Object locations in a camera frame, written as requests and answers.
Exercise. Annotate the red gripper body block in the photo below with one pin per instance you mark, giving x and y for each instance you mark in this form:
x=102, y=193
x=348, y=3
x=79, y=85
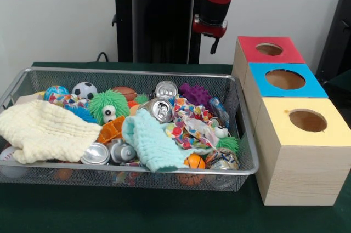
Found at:
x=209, y=30

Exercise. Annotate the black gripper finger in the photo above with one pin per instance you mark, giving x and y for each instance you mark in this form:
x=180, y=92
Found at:
x=214, y=46

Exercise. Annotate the wooden box with three holes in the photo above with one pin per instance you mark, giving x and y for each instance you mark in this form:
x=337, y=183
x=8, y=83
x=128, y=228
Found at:
x=301, y=172

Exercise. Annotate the purple spiky ball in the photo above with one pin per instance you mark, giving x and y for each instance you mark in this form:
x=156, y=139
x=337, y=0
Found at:
x=196, y=94

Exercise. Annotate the colourful heart print cloth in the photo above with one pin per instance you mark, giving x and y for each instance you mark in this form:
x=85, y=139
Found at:
x=192, y=124

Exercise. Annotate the silver drink can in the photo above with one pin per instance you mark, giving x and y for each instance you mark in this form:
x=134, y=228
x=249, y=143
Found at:
x=161, y=110

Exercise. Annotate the light blue waffle cloth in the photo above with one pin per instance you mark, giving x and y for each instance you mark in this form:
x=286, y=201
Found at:
x=153, y=142

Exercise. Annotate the small orange basketball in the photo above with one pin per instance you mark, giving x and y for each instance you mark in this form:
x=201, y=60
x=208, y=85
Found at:
x=194, y=161

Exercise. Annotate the large green fuzzy eyed toy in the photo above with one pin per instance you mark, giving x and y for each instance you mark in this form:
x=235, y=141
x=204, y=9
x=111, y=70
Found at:
x=105, y=101

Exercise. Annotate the black flat panel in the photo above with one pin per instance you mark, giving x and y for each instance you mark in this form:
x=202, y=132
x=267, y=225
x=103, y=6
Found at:
x=337, y=38

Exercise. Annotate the orange plastic toy crate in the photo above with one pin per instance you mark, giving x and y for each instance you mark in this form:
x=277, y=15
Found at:
x=111, y=131

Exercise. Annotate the green covered side table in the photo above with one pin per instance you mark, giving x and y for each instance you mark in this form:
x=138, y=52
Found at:
x=344, y=78

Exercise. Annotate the black and white soccer ball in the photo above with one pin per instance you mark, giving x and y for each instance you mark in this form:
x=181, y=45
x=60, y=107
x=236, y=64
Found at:
x=83, y=89

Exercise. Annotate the blue globe print ball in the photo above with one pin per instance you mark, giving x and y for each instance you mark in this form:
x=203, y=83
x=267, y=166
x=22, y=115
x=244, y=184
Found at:
x=55, y=92

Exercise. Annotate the dark green table cloth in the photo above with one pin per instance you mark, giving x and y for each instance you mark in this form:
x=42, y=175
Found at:
x=164, y=213

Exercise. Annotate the cream waffle cloth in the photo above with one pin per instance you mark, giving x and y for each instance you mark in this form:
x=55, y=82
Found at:
x=46, y=130

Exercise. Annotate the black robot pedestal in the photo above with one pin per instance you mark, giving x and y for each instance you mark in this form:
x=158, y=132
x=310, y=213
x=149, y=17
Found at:
x=153, y=38

